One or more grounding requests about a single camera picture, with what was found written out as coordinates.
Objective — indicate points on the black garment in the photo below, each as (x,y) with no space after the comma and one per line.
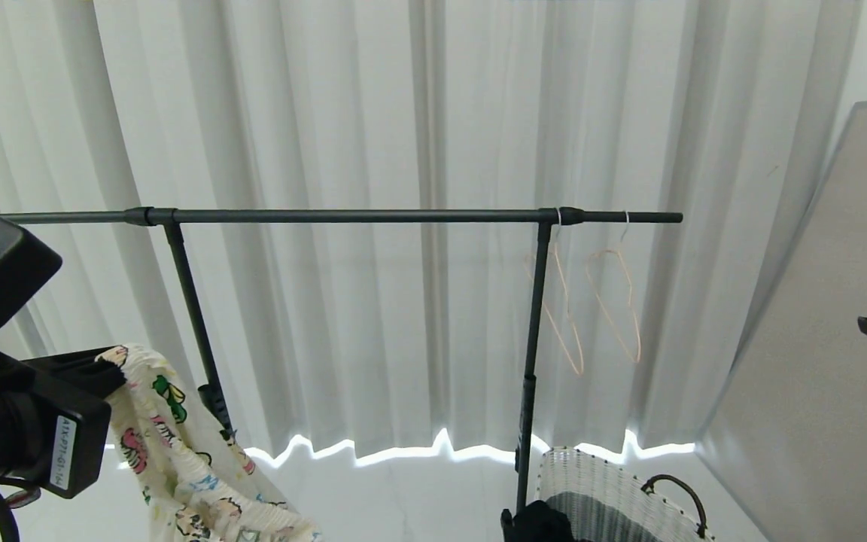
(543,523)

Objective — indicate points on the cream printed garment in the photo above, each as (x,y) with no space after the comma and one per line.
(177,467)

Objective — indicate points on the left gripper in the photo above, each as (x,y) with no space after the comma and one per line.
(4,436)

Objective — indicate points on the pink clothes hanger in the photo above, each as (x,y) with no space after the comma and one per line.
(637,354)
(578,366)

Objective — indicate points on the black clothes rack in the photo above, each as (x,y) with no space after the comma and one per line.
(328,216)

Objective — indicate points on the white curtain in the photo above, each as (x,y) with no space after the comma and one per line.
(366,113)

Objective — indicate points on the white laundry basket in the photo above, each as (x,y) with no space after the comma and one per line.
(591,482)

